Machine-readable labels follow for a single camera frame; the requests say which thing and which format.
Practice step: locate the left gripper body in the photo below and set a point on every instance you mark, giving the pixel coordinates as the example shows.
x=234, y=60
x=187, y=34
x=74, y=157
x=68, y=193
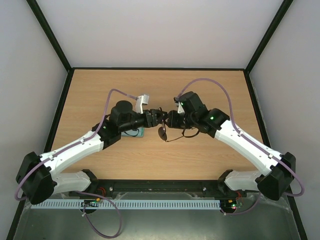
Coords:
x=145, y=123

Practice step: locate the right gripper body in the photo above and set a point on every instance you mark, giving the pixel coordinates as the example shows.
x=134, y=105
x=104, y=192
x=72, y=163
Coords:
x=172, y=119

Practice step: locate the dark round sunglasses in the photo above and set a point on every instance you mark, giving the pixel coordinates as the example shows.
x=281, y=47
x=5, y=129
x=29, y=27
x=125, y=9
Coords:
x=169, y=135

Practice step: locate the grey glasses case green lining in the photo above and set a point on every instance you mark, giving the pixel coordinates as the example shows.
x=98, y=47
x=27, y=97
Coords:
x=135, y=133

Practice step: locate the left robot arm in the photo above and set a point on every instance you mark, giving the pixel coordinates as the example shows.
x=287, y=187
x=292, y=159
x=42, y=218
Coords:
x=41, y=176

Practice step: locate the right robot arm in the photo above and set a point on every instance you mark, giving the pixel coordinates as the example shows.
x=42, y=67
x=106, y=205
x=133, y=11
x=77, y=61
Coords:
x=274, y=171

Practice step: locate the right controller board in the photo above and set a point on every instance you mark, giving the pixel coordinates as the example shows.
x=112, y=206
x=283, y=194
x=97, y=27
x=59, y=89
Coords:
x=232, y=203

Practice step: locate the controller board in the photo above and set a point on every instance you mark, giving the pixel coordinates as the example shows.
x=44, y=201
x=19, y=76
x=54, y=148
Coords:
x=232, y=203
x=94, y=203

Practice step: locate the left controller board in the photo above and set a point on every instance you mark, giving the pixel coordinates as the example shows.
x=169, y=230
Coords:
x=94, y=203

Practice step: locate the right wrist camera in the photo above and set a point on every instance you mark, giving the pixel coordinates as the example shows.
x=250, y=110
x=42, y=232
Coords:
x=180, y=109

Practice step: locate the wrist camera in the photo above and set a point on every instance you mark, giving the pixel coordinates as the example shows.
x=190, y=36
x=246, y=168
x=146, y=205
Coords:
x=141, y=101
x=180, y=109

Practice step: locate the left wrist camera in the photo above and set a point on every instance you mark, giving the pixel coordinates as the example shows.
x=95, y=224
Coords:
x=141, y=101

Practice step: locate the light blue slotted cable duct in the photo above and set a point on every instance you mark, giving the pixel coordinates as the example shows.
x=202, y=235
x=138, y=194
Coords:
x=130, y=204

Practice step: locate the black aluminium frame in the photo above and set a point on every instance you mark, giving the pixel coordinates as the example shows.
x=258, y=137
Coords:
x=148, y=159

